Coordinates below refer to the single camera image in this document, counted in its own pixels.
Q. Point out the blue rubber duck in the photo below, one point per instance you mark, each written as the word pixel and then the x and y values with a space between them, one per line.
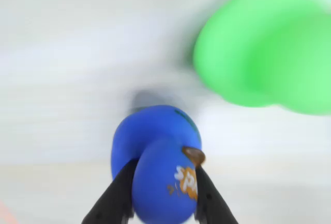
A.
pixel 155 182

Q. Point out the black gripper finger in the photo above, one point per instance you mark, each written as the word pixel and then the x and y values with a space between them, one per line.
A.
pixel 212 203
pixel 113 200

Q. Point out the green rubber duck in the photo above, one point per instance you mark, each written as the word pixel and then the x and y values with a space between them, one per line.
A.
pixel 258 53

